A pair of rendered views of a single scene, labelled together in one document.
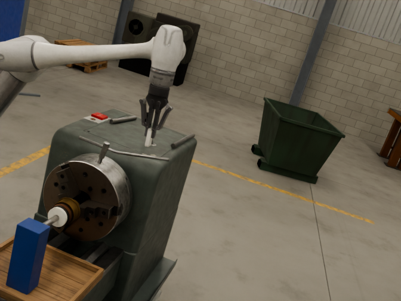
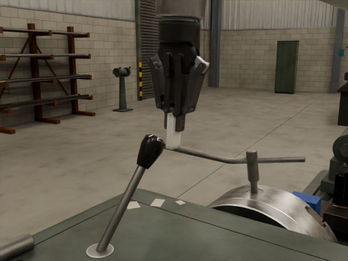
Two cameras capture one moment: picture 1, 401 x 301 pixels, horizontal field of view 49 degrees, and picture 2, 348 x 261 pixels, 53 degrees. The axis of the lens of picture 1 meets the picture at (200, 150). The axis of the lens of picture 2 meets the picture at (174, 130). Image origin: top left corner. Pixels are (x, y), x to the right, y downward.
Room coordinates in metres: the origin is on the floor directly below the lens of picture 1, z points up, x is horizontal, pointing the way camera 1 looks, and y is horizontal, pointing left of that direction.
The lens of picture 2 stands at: (2.20, 0.48, 1.51)
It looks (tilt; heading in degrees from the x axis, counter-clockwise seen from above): 13 degrees down; 205
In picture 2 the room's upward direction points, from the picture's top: straight up
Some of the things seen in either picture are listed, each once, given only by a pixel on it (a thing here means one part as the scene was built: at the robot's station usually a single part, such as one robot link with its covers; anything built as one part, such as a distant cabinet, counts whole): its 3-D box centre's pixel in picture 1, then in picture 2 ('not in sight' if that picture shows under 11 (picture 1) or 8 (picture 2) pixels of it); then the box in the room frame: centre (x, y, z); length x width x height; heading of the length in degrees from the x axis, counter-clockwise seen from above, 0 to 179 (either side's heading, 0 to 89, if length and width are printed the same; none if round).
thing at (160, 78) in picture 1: (161, 77); (180, 4); (1.60, 0.21, 1.59); 0.09 x 0.09 x 0.06
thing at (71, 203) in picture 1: (65, 211); not in sight; (1.38, 0.39, 1.08); 0.09 x 0.09 x 0.09; 80
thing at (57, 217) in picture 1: (48, 223); not in sight; (1.28, 0.41, 1.08); 0.13 x 0.07 x 0.07; 170
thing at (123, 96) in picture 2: not in sight; (122, 88); (-5.62, -4.61, 0.57); 0.47 x 0.37 x 1.14; 174
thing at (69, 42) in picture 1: (82, 55); not in sight; (9.50, 3.05, 0.22); 1.25 x 0.86 x 0.44; 177
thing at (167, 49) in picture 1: (167, 47); not in sight; (1.61, 0.22, 1.70); 0.13 x 0.11 x 0.16; 1
